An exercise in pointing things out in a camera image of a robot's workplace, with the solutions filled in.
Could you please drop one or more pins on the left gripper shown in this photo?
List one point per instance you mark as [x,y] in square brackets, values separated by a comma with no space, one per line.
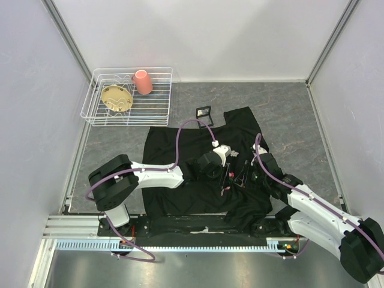
[226,170]

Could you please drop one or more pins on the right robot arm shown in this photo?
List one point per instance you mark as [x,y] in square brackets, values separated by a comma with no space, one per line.
[357,243]

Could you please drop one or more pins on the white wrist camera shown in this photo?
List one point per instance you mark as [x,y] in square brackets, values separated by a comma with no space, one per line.
[223,151]
[257,150]

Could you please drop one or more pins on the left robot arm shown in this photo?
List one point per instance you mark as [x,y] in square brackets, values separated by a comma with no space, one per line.
[114,181]

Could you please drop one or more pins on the black open jewelry box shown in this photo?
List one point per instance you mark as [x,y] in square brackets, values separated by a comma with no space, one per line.
[204,115]

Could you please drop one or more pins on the black t-shirt garment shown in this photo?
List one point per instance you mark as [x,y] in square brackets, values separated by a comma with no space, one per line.
[202,192]

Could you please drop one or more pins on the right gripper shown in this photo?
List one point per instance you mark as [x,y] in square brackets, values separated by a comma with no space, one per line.
[242,179]

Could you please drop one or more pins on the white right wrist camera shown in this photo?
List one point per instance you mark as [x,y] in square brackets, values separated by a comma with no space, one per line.
[257,150]

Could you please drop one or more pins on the pink cup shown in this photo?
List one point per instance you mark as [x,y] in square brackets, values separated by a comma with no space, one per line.
[142,81]

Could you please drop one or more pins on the white wire dish rack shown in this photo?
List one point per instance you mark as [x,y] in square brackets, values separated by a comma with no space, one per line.
[147,110]

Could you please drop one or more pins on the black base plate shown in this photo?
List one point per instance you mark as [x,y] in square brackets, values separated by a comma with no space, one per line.
[143,226]

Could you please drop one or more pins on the pink white flower brooch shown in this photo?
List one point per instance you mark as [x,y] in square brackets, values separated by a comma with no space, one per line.
[226,182]

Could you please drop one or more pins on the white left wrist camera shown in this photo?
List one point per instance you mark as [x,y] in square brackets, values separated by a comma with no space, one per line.
[223,151]

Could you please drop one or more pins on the grey cable duct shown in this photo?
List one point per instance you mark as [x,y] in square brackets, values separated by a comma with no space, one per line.
[117,245]

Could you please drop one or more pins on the yellow plate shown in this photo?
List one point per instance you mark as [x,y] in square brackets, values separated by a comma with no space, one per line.
[116,98]

